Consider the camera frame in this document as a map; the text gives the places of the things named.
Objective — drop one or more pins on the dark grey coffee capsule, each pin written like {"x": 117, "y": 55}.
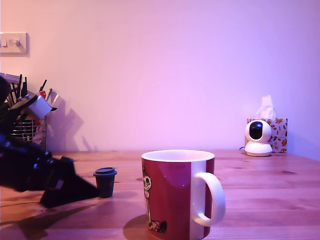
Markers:
{"x": 106, "y": 185}

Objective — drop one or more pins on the clear plastic bag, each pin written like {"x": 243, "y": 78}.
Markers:
{"x": 40, "y": 137}

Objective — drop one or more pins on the black curved clip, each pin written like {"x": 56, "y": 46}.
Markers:
{"x": 53, "y": 109}

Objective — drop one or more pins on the silver metal tongs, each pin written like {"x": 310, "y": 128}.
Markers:
{"x": 56, "y": 97}

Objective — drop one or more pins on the red cartoon print mug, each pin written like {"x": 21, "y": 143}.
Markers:
{"x": 170, "y": 195}

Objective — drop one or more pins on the short black straw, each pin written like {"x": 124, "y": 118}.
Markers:
{"x": 43, "y": 85}

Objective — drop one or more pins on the thin black stick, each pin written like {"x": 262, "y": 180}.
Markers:
{"x": 20, "y": 85}

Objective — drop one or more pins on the white tissue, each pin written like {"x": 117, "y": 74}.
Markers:
{"x": 266, "y": 110}

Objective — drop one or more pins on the leaf print tissue box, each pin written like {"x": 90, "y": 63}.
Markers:
{"x": 280, "y": 135}

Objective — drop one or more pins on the white light switch plate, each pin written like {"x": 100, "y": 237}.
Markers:
{"x": 15, "y": 47}

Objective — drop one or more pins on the small white round camera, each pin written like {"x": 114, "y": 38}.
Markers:
{"x": 258, "y": 147}

